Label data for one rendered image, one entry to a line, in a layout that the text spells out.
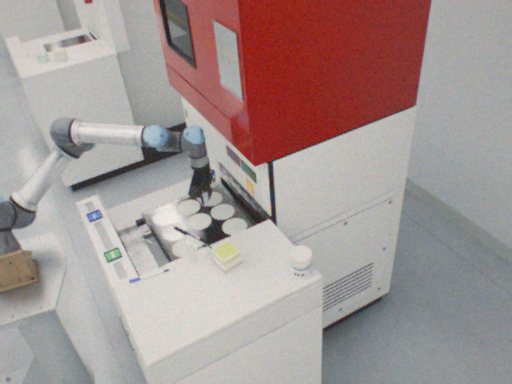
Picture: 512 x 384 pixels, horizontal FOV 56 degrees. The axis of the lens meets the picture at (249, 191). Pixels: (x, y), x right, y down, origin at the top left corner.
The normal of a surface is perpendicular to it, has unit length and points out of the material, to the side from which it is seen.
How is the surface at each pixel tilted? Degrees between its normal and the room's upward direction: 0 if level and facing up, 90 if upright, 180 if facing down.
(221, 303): 0
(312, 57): 90
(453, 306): 0
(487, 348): 0
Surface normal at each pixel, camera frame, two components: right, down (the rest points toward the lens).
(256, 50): 0.48, 0.51
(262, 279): -0.08, -0.78
